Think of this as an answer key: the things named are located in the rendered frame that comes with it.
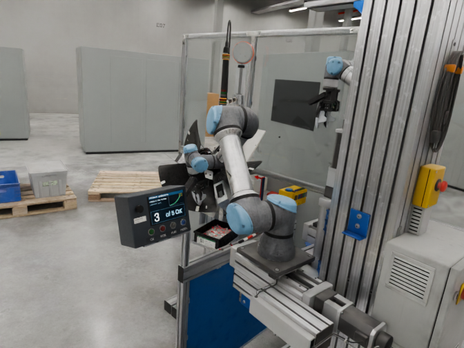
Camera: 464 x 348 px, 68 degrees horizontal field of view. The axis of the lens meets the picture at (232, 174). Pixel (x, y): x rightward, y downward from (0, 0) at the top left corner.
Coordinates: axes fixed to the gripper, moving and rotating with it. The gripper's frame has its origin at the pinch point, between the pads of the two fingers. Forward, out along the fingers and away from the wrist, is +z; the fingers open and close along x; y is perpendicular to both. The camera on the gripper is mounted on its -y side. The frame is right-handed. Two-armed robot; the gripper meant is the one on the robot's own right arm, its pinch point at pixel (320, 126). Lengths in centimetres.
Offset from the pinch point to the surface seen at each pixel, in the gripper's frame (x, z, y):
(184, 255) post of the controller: -79, 56, -13
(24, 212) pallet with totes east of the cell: -60, 143, -321
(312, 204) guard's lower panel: 46, 62, -23
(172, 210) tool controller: -90, 31, -9
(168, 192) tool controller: -91, 24, -11
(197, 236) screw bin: -54, 63, -34
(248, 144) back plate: 10, 22, -58
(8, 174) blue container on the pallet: -56, 116, -390
